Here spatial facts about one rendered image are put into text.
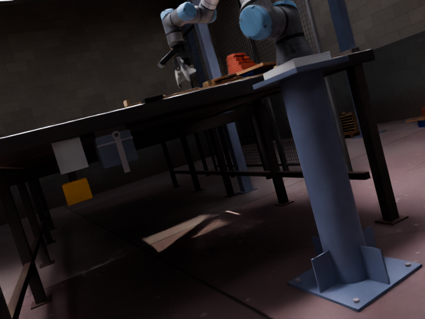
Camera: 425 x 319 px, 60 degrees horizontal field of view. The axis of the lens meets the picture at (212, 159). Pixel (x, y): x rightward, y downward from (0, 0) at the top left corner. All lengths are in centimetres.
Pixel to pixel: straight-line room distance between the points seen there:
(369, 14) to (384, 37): 48
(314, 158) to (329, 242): 34
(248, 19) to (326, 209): 77
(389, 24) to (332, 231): 554
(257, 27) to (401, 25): 542
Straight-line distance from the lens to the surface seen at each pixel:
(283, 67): 143
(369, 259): 158
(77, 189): 143
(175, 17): 177
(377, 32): 693
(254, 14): 139
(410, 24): 663
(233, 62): 270
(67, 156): 145
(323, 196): 149
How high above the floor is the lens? 75
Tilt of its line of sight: 5 degrees down
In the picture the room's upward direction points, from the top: 16 degrees counter-clockwise
